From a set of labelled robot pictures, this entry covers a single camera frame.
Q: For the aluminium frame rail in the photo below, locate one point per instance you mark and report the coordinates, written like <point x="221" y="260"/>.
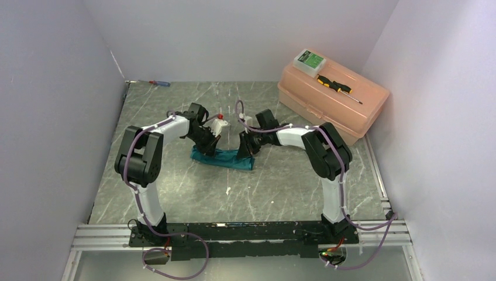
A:
<point x="117" y="237"/>

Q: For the pink plastic toolbox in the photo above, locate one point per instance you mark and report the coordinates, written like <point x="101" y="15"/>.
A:
<point x="318" y="104"/>

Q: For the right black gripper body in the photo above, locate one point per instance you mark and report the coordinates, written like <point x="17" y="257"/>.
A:
<point x="253" y="141"/>

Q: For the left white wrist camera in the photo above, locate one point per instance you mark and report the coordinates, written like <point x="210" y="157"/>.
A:
<point x="218" y="123"/>

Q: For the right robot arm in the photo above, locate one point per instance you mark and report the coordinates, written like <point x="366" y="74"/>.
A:
<point x="327" y="152"/>

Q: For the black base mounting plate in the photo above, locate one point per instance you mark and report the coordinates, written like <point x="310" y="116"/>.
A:
<point x="242" y="239"/>

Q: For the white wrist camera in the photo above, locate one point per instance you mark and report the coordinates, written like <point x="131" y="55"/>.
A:
<point x="245" y="120"/>
<point x="218" y="123"/>

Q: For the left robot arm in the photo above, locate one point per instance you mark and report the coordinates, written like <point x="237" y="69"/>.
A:
<point x="139" y="159"/>

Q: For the blue red screwdriver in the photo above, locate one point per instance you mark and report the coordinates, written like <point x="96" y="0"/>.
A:
<point x="157" y="83"/>

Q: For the green white small box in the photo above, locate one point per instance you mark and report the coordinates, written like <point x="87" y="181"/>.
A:
<point x="309" y="63"/>

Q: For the teal cloth napkin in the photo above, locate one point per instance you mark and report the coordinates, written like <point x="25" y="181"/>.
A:
<point x="223" y="158"/>

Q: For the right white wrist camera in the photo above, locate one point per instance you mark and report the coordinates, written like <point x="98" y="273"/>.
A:
<point x="245" y="120"/>

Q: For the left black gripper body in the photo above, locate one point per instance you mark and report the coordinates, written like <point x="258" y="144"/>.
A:
<point x="204" y="139"/>

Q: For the yellow black screwdriver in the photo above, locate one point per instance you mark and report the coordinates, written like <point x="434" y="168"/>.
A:
<point x="338" y="87"/>

